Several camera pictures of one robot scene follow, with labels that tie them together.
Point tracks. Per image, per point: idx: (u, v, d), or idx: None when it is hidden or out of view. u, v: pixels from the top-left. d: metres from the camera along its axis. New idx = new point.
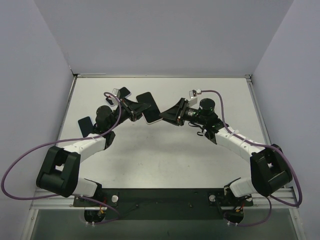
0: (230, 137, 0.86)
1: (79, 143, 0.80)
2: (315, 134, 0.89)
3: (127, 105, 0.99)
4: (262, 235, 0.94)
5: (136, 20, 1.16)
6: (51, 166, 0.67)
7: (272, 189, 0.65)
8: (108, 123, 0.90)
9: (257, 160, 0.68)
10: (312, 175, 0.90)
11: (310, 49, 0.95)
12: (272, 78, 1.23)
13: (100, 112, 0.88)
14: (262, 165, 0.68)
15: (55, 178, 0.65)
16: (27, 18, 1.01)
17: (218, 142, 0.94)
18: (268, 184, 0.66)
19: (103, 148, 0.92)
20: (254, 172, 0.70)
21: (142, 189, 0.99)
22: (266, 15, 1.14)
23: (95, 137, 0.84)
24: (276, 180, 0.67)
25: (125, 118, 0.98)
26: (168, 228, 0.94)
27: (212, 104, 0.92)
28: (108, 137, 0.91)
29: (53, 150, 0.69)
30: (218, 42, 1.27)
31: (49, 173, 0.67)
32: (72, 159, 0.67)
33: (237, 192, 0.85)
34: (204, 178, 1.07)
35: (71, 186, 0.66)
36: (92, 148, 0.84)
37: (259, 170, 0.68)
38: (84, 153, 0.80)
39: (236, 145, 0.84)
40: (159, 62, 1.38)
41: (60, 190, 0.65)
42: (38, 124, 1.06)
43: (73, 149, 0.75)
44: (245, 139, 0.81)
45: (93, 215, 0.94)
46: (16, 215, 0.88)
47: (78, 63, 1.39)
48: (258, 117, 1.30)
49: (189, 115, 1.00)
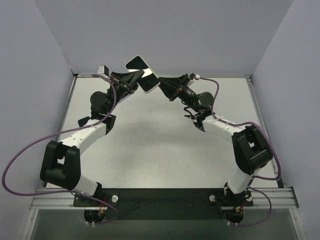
0: (215, 123, 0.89)
1: (78, 134, 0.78)
2: (315, 133, 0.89)
3: (118, 79, 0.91)
4: (262, 235, 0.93)
5: (136, 19, 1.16)
6: (52, 161, 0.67)
7: (253, 166, 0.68)
8: (106, 109, 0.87)
9: (238, 139, 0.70)
10: (312, 175, 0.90)
11: (309, 48, 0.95)
12: (273, 77, 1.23)
13: (94, 99, 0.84)
14: (242, 143, 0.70)
15: (58, 173, 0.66)
16: (27, 18, 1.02)
17: (206, 130, 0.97)
18: (249, 162, 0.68)
19: (104, 132, 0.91)
20: (235, 151, 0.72)
21: (142, 189, 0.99)
22: (265, 15, 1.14)
23: (94, 125, 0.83)
24: (258, 158, 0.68)
25: (121, 94, 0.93)
26: (168, 228, 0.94)
27: (211, 102, 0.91)
28: (108, 122, 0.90)
29: (52, 145, 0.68)
30: (218, 42, 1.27)
31: (51, 168, 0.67)
32: (71, 154, 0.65)
33: (235, 188, 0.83)
34: (203, 178, 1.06)
35: (73, 179, 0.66)
36: (93, 135, 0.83)
37: (239, 149, 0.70)
38: (84, 144, 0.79)
39: (220, 129, 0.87)
40: (160, 62, 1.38)
41: (64, 183, 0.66)
42: (38, 123, 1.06)
43: (72, 142, 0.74)
44: (228, 122, 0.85)
45: (93, 215, 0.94)
46: (16, 215, 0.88)
47: (78, 63, 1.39)
48: (258, 117, 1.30)
49: (187, 94, 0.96)
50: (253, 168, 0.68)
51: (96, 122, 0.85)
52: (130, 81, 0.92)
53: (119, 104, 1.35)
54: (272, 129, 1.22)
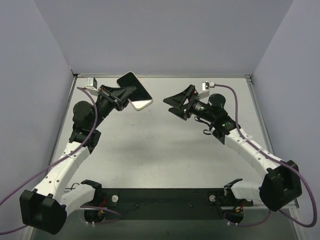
0: (242, 144, 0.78)
1: (53, 173, 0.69)
2: (315, 133, 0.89)
3: (107, 94, 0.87)
4: (263, 236, 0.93)
5: (136, 19, 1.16)
6: (30, 211, 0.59)
7: (281, 204, 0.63)
8: (90, 121, 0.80)
9: (275, 182, 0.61)
10: (311, 175, 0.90)
11: (309, 47, 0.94)
12: (273, 77, 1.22)
13: (77, 109, 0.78)
14: (278, 185, 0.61)
15: (40, 220, 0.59)
16: (28, 18, 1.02)
17: (227, 143, 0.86)
18: (278, 201, 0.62)
19: (89, 151, 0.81)
20: (266, 187, 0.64)
21: (143, 189, 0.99)
22: (265, 14, 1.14)
23: (72, 154, 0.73)
24: (287, 197, 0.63)
25: (109, 109, 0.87)
26: (168, 228, 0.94)
27: (223, 101, 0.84)
28: (92, 137, 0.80)
29: (26, 194, 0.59)
30: (219, 41, 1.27)
31: (31, 216, 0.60)
32: (48, 207, 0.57)
33: (239, 195, 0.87)
34: (204, 178, 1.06)
35: (57, 222, 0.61)
36: (73, 166, 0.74)
37: (273, 190, 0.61)
38: (64, 182, 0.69)
39: (247, 152, 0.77)
40: (160, 62, 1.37)
41: (48, 230, 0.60)
42: (38, 124, 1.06)
43: (47, 190, 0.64)
44: (259, 150, 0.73)
45: (93, 215, 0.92)
46: (16, 215, 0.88)
47: (78, 63, 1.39)
48: (258, 117, 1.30)
49: (196, 109, 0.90)
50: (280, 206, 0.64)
51: (76, 149, 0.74)
52: (120, 97, 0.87)
53: None
54: (272, 129, 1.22)
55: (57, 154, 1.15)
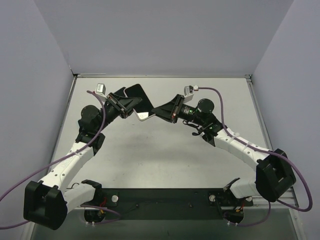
0: (230, 142, 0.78)
1: (59, 167, 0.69)
2: (315, 133, 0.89)
3: (115, 101, 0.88)
4: (263, 236, 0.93)
5: (136, 19, 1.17)
6: (33, 202, 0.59)
7: (278, 194, 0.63)
8: (96, 124, 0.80)
9: (264, 170, 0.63)
10: (312, 175, 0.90)
11: (309, 47, 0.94)
12: (273, 78, 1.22)
13: (85, 112, 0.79)
14: (269, 174, 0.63)
15: (42, 213, 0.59)
16: (27, 18, 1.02)
17: (216, 145, 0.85)
18: (274, 191, 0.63)
19: (93, 154, 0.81)
20: (259, 179, 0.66)
21: (144, 189, 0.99)
22: (264, 15, 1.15)
23: (78, 152, 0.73)
24: (282, 185, 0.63)
25: (115, 116, 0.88)
26: (168, 228, 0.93)
27: (212, 107, 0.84)
28: (96, 140, 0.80)
29: (32, 186, 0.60)
30: (219, 41, 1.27)
31: (34, 209, 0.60)
32: (52, 198, 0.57)
33: (238, 194, 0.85)
34: (204, 178, 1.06)
35: (59, 216, 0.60)
36: (78, 163, 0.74)
37: (266, 180, 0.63)
38: (68, 177, 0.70)
39: (237, 150, 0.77)
40: (160, 62, 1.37)
41: (48, 224, 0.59)
42: (37, 124, 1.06)
43: (52, 182, 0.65)
44: (247, 144, 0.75)
45: (93, 215, 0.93)
46: (16, 216, 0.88)
47: (78, 63, 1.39)
48: (258, 117, 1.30)
49: (184, 112, 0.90)
50: (279, 196, 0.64)
51: (81, 147, 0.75)
52: (127, 105, 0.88)
53: None
54: (272, 130, 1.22)
55: (57, 154, 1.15)
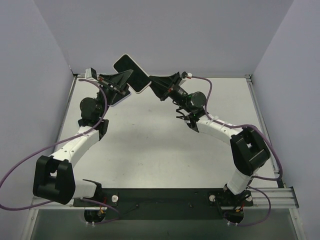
0: (210, 124, 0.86)
1: (68, 145, 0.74)
2: (315, 133, 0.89)
3: (107, 82, 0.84)
4: (262, 236, 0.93)
5: (136, 19, 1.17)
6: (44, 177, 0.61)
7: (252, 167, 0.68)
8: (98, 114, 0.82)
9: (237, 142, 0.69)
10: (312, 175, 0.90)
11: (309, 46, 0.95)
12: (273, 77, 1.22)
13: (83, 106, 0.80)
14: (241, 147, 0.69)
15: (51, 188, 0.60)
16: (28, 18, 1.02)
17: (200, 130, 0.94)
18: (248, 164, 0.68)
19: (98, 138, 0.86)
20: (234, 153, 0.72)
21: (144, 189, 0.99)
22: (264, 15, 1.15)
23: (86, 133, 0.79)
24: (257, 158, 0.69)
25: (112, 97, 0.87)
26: (168, 228, 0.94)
27: (204, 101, 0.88)
28: (101, 126, 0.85)
29: (42, 160, 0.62)
30: (219, 41, 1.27)
31: (44, 183, 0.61)
32: (64, 170, 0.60)
33: (235, 189, 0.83)
34: (204, 177, 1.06)
35: (69, 192, 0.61)
36: (86, 144, 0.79)
37: (239, 152, 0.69)
38: (77, 155, 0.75)
39: (216, 130, 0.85)
40: (160, 62, 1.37)
41: (58, 199, 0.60)
42: (38, 124, 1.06)
43: (63, 156, 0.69)
44: (223, 124, 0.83)
45: (93, 215, 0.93)
46: (16, 216, 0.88)
47: (78, 63, 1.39)
48: (258, 117, 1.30)
49: (179, 93, 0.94)
50: (254, 169, 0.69)
51: (88, 129, 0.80)
52: (120, 83, 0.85)
53: (118, 104, 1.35)
54: (272, 129, 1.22)
55: None
